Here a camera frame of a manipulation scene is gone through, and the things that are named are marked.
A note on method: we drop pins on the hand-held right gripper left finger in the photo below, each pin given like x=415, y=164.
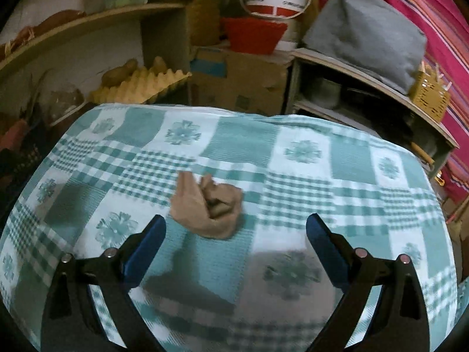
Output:
x=143, y=256

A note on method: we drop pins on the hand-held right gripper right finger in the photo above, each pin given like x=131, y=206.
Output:
x=328, y=255

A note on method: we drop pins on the brown paper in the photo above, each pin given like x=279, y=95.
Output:
x=210, y=207

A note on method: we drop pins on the green checked tablecloth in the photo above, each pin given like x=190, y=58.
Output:
x=329, y=205

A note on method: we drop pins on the yellow egg tray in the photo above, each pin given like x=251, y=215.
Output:
x=143, y=84

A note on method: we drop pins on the low wooden shelf unit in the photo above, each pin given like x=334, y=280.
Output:
x=366, y=80

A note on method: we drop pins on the brown potato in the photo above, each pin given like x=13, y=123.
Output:
x=121, y=71

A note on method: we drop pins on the yellow toothpick holder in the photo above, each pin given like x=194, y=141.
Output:
x=428, y=97

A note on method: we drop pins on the brown cardboard box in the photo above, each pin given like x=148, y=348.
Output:
x=242, y=80

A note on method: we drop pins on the grey cushion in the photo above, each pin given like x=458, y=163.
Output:
x=366, y=33

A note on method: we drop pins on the red plastic basket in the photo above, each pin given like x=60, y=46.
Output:
x=252, y=36

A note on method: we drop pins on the curved wooden shelf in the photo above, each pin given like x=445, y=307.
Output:
x=95, y=25

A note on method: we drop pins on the pink striped cloth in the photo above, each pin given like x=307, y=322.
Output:
x=447, y=25

